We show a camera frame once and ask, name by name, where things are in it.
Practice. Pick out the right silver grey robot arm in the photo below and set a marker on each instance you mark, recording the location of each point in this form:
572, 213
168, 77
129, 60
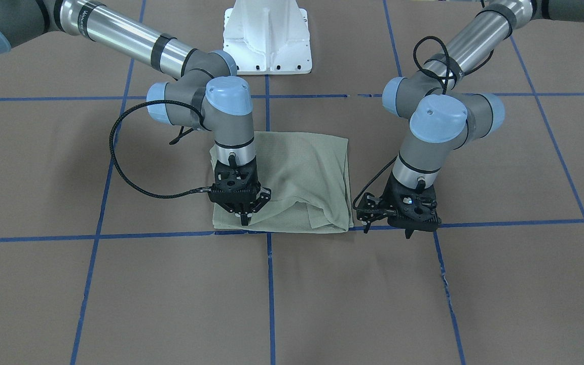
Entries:
196, 91

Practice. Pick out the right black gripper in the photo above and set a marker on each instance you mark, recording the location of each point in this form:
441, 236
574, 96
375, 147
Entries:
261, 197

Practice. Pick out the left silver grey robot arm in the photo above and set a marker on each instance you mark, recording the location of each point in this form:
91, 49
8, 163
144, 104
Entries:
439, 117

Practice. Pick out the olive green long-sleeve shirt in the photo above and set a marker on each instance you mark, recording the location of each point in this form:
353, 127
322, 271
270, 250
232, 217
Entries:
308, 176

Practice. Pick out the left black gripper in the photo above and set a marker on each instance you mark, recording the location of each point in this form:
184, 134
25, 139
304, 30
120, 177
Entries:
389, 193

